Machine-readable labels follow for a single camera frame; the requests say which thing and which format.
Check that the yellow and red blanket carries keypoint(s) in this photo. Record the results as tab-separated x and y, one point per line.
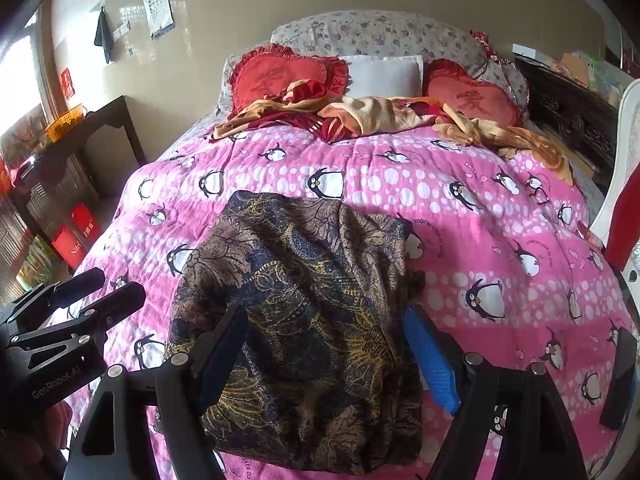
370	112

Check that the eye chart wall poster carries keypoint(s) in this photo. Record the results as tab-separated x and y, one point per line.
157	2

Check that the person's left hand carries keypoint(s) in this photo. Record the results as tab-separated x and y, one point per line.
57	425

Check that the dark carved wooden cabinet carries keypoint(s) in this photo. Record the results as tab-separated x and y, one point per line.
570	105

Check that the dark wooden side table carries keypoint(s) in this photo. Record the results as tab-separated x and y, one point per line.
75	180

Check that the red paper wall sticker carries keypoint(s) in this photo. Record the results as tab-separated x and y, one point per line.
67	82

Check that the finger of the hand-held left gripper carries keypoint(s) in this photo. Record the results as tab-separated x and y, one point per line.
117	302
75	285

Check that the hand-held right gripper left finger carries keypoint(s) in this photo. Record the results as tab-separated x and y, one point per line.
220	360

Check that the brown blue patterned garment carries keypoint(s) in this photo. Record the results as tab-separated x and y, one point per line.
310	285

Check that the black phone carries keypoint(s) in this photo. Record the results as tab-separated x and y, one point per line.
620	380

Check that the pink penguin print blanket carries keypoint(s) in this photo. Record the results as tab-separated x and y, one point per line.
475	220

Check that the orange plastic basket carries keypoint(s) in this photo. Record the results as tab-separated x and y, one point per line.
65	122

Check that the red heart pillow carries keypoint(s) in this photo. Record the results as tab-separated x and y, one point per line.
465	95
275	77

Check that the white pillow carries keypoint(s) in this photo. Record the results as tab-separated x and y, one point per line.
385	75

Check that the red chair cushion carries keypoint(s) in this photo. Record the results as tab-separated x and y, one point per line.
631	220

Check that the white chair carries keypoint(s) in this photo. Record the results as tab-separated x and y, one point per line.
620	150

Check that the red gift box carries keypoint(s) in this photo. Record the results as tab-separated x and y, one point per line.
67	250
85	220

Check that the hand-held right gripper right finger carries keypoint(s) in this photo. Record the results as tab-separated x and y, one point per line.
435	365

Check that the floral pillow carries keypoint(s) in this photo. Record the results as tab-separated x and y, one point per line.
380	32

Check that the dark hanging cloth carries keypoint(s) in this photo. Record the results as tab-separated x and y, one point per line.
104	32

